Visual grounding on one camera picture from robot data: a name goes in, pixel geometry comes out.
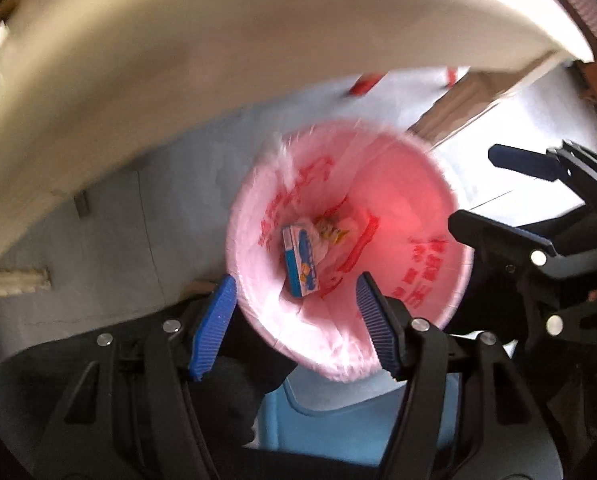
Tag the person's dark trouser leg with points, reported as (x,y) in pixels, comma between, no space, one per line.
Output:
(238,385)

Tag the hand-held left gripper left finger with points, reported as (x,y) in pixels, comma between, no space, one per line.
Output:
(213,330)

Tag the yellow snack wrapper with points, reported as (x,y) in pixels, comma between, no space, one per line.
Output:
(331,231)

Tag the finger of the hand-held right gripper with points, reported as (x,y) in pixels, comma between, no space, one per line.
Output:
(498,240)
(523,160)

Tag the blue cardboard box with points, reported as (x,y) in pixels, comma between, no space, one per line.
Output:
(301,265)

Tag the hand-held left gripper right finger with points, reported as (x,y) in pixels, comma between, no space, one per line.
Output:
(376,330)

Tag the light blue plastic stool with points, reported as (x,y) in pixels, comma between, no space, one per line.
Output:
(328,425)

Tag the pink lined waste bin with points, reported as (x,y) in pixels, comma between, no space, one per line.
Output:
(408,185)

